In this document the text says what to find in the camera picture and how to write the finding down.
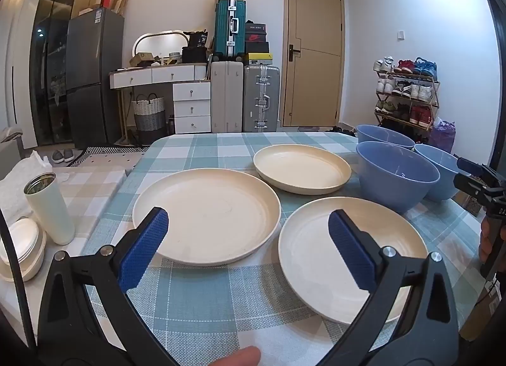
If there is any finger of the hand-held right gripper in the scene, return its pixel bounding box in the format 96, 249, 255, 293
454, 153, 486, 177
453, 173, 490, 205

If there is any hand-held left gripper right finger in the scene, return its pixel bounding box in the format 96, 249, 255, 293
328, 209, 461, 366

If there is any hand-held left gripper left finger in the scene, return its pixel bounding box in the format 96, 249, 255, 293
37, 207, 178, 366

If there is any blue bowl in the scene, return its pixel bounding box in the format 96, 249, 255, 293
413, 144, 473, 202
356, 140, 441, 214
356, 124, 416, 150

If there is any cream plate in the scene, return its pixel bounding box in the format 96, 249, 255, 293
253, 145, 352, 194
132, 167, 282, 265
279, 197, 429, 325

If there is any person's right hand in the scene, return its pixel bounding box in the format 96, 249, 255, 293
478, 216, 495, 264

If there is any person's left hand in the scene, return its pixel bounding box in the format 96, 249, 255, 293
206, 345, 262, 366

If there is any purple bag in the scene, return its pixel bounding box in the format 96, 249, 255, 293
429, 120, 456, 151

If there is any beige checked mat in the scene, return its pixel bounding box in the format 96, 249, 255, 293
47, 164, 128, 238

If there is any wooden shoe rack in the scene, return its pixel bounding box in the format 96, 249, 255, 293
373, 69, 440, 131

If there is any shoe rack with shoes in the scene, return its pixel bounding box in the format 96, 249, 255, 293
373, 56, 439, 125

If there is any white thermos cup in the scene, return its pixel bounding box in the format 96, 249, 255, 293
24, 172, 76, 245

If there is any patterned rug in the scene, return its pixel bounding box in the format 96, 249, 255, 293
77, 146, 151, 169

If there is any scattered shoes group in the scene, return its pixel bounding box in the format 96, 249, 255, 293
296, 125, 357, 137

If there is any stack of white dishes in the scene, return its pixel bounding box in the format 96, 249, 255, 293
0, 218, 47, 283

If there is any woven laundry basket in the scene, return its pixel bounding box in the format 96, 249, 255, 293
132, 93, 165, 143

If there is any white plastic bag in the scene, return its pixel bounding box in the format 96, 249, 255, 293
0, 150, 70, 220

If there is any white drawer unit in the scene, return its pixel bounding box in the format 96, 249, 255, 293
173, 81, 211, 134

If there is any grey sofa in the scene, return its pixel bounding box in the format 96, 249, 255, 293
0, 127, 24, 181

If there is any wooden door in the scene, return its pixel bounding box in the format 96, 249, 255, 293
284, 0, 342, 127

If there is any beige suitcase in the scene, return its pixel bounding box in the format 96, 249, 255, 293
210, 61, 244, 133

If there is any white vanity desk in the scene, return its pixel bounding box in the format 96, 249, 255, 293
110, 62, 210, 141

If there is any silver suitcase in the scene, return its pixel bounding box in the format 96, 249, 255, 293
242, 65, 281, 133

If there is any grey fridge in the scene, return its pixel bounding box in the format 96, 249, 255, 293
65, 7, 125, 149

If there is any black box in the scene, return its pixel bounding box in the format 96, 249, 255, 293
182, 47, 208, 63

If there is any oval mirror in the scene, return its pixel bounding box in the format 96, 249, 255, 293
132, 30, 190, 66

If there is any yellow and black shoebox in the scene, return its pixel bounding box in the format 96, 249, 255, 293
243, 53, 275, 67

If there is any dark glass cabinet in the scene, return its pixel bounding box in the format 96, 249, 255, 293
29, 0, 85, 147

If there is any white wardrobe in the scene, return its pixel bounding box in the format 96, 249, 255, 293
10, 0, 43, 129

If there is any teal suitcase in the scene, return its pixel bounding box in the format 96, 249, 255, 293
214, 0, 246, 60

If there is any black cable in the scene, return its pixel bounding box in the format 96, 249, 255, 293
0, 208, 37, 366

